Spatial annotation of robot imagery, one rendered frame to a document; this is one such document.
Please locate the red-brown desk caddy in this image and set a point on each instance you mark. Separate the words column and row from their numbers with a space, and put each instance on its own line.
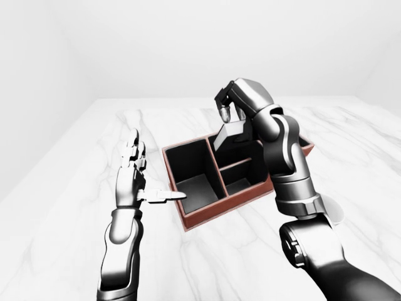
column 219, row 211

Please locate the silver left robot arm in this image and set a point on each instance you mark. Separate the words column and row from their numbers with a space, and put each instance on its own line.
column 120, row 232

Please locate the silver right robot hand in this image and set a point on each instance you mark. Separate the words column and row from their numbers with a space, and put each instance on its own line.
column 253, row 94

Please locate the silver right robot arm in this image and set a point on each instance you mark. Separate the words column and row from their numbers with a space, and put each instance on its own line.
column 291, row 175

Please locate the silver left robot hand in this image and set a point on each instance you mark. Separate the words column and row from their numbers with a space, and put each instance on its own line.
column 128, row 185

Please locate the white rounded object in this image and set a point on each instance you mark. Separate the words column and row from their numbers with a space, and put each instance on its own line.
column 336, row 213

